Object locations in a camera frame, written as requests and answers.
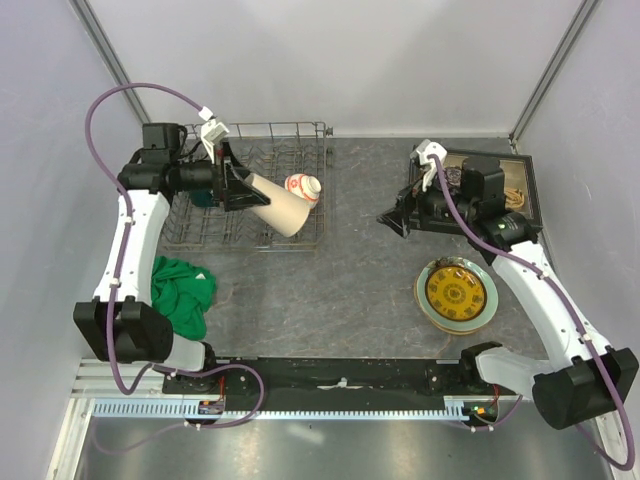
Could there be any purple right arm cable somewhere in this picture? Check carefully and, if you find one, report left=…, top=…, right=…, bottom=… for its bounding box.
left=429, top=154, right=637, bottom=471

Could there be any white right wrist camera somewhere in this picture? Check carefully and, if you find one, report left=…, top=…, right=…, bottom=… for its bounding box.
left=409, top=139, right=448, bottom=192

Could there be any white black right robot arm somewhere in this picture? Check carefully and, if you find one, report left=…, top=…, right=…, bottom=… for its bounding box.
left=226, top=140, right=639, bottom=430

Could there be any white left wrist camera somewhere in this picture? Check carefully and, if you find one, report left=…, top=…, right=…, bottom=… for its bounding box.
left=198, top=106, right=229, bottom=164

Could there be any dark teal mug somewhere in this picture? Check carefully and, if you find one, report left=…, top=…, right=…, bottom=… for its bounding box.
left=189, top=190, right=219, bottom=209

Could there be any black glass-lid display box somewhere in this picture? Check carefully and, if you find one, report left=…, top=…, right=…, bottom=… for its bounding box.
left=409, top=149, right=542, bottom=234

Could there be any green cloth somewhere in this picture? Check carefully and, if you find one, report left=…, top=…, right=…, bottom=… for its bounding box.
left=151, top=256, right=217, bottom=341

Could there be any beige cup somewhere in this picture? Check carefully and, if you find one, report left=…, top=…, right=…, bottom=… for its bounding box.
left=246, top=173, right=310, bottom=238

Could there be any green flower plate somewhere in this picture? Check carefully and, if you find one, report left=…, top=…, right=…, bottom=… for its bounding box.
left=416, top=257, right=499, bottom=319

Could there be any white orange patterned bowl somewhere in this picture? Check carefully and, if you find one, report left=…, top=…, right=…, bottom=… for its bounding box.
left=284, top=173, right=322, bottom=208

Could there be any grey wire dish rack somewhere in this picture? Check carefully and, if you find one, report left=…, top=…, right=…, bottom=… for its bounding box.
left=160, top=121, right=333, bottom=253

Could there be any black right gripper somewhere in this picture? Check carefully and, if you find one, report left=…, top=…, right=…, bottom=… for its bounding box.
left=376, top=163, right=476, bottom=238

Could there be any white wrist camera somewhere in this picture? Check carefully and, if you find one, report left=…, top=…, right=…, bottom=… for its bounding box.
left=409, top=139, right=448, bottom=192
left=198, top=106, right=229, bottom=164

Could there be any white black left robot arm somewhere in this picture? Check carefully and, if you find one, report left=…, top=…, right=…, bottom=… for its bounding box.
left=73, top=118, right=274, bottom=393

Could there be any yellow patterned plate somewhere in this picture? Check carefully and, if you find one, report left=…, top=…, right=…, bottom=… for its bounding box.
left=424, top=265, right=487, bottom=323

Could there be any slotted cable duct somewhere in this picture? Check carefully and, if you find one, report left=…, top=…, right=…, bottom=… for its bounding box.
left=92, top=398, right=497, bottom=421

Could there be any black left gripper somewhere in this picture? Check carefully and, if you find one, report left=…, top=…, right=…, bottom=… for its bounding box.
left=171, top=139, right=269, bottom=212

